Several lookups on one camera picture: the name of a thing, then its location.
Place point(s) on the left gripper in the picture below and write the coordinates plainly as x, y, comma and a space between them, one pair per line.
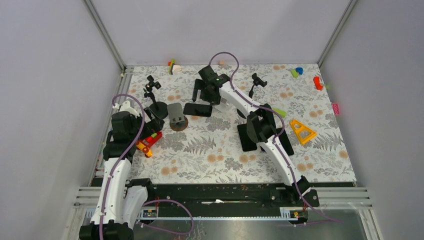
151, 126

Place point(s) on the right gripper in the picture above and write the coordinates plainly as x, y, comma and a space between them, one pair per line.
198, 85

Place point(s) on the black tripod stand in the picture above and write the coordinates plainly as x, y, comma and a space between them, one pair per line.
158, 108
256, 81

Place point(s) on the black phone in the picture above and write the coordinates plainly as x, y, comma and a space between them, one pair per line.
199, 110
246, 143

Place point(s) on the wooden-base grey phone stand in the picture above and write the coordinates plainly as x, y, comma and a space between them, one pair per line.
177, 120

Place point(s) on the teal phone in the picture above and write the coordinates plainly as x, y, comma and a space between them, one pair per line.
286, 144

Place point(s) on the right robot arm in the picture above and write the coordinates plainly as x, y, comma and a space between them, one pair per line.
260, 128

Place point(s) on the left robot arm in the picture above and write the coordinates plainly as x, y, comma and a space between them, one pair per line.
120, 202

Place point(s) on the white phone stand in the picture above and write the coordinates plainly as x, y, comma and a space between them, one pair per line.
223, 106

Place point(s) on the floral patterned mat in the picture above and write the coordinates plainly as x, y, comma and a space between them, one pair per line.
209, 150

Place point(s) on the red yellow toy truck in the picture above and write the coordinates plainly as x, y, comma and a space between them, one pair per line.
145, 145

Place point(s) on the colourful block stack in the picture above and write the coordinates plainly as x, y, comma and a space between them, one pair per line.
173, 68

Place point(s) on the green cylinder block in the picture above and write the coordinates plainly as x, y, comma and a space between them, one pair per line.
294, 73

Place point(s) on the blue heart block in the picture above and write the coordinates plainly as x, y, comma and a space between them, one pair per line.
299, 70

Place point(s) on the red arch block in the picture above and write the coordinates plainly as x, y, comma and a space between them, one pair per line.
317, 83

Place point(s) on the pink brick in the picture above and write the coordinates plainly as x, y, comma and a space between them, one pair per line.
336, 109

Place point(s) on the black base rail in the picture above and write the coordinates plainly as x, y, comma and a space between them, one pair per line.
245, 201

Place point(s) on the yellow triangle frame toy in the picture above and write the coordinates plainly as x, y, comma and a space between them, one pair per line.
303, 133

